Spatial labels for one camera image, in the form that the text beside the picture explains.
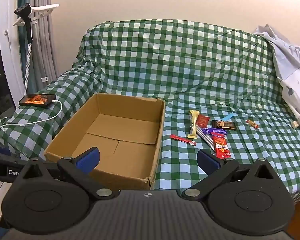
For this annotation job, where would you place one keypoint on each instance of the black smartphone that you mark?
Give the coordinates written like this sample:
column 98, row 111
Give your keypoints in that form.
column 37, row 99

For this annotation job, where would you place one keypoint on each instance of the teal curtain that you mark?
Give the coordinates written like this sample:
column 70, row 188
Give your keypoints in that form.
column 21, row 42

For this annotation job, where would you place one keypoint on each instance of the white plastic hanger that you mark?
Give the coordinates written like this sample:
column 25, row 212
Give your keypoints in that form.
column 43, row 8

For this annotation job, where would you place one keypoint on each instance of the small white object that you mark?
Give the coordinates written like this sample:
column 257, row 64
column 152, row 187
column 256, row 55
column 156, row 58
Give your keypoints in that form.
column 295, row 124

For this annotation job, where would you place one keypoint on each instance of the dark brown chocolate packet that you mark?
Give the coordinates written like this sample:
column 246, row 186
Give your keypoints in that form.
column 223, row 125

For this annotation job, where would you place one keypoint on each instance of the large red snack packet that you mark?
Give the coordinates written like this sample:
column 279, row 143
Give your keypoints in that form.
column 221, row 147

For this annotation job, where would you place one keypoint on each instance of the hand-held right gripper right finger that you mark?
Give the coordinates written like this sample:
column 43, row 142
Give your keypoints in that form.
column 208, row 160

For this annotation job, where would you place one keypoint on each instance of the small orange candy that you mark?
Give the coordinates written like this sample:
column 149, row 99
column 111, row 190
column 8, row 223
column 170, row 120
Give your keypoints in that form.
column 252, row 123

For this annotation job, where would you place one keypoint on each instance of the red square snack packet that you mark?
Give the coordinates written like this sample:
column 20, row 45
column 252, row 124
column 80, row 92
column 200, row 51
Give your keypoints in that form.
column 203, row 121

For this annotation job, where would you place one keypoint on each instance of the black garment steamer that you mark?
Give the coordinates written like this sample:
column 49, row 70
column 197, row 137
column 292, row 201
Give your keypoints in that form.
column 27, row 25

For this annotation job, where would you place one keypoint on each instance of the brown cardboard box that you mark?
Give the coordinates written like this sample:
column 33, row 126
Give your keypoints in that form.
column 120, row 130

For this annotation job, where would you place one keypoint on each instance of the white door frame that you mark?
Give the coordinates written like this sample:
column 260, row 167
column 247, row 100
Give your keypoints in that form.
column 8, row 55

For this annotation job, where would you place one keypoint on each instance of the light blue candy packet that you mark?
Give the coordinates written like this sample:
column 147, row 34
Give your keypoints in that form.
column 228, row 117

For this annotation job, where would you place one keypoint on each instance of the purple wafer bar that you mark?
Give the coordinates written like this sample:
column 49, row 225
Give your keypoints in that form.
column 216, row 130

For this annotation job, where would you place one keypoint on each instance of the silver stick packet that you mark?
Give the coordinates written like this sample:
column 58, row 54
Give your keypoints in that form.
column 202, row 135

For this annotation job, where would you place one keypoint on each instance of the white curtain clip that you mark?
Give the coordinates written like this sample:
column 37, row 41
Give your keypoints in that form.
column 45, row 78

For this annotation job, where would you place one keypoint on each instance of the grey curtain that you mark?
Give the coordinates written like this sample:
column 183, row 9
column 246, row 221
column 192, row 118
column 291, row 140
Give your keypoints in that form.
column 43, row 42

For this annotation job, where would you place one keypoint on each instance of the clear nut bar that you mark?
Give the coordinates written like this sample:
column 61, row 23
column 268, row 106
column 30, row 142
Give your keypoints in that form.
column 210, row 142

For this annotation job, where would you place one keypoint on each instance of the pale printed blanket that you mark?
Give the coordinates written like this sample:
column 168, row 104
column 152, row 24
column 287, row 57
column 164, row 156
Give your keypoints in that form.
column 293, row 75

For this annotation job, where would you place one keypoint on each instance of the green checked sofa cover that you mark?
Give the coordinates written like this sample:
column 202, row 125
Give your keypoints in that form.
column 190, row 67

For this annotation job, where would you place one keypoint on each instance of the cream yellow snack bar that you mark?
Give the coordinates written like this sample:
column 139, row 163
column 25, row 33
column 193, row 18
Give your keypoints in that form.
column 193, row 125

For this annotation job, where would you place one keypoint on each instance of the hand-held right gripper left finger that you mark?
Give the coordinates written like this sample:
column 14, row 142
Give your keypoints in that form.
column 90, row 158

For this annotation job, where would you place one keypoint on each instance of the thin red stick packet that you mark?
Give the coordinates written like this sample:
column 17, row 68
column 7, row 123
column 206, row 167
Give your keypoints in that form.
column 182, row 140

